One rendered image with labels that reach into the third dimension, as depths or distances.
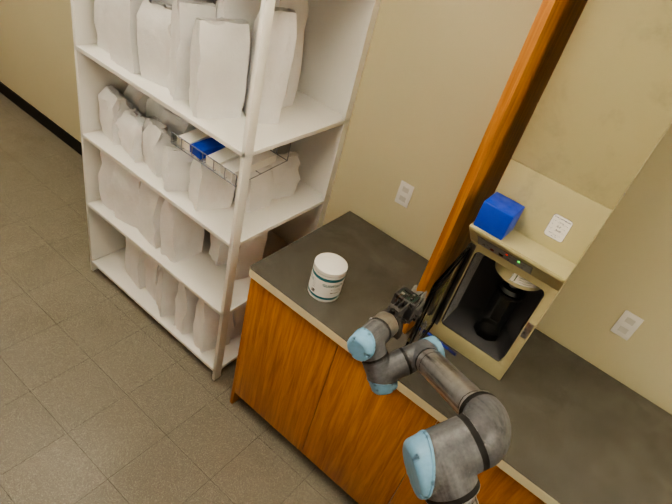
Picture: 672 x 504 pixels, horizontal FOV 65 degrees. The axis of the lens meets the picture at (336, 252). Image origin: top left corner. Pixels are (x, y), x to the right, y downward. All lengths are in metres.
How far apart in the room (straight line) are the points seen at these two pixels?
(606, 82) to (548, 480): 1.19
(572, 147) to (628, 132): 0.14
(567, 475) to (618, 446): 0.28
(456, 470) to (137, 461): 1.83
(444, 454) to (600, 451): 1.09
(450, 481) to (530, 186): 0.94
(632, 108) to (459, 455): 0.98
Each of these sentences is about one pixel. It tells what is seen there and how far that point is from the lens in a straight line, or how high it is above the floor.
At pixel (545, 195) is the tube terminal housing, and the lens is 1.70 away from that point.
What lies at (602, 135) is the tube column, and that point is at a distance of 1.62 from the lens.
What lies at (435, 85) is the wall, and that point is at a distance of 2.25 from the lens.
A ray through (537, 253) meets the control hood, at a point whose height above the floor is 1.51.
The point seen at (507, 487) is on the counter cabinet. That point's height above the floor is 0.81.
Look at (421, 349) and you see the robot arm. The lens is 1.44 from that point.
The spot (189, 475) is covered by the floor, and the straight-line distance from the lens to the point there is 2.65.
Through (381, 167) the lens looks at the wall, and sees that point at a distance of 2.46.
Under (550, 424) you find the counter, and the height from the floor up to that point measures 0.94.
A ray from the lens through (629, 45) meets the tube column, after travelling 1.57.
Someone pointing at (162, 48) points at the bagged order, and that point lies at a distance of 2.38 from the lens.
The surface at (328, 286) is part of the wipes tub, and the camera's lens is 2.00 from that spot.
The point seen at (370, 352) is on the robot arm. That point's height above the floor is 1.34.
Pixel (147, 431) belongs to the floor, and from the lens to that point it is 2.76.
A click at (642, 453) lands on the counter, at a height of 0.94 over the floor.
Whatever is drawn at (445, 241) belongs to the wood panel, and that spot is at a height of 1.39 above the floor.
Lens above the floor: 2.34
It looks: 37 degrees down
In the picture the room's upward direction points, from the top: 16 degrees clockwise
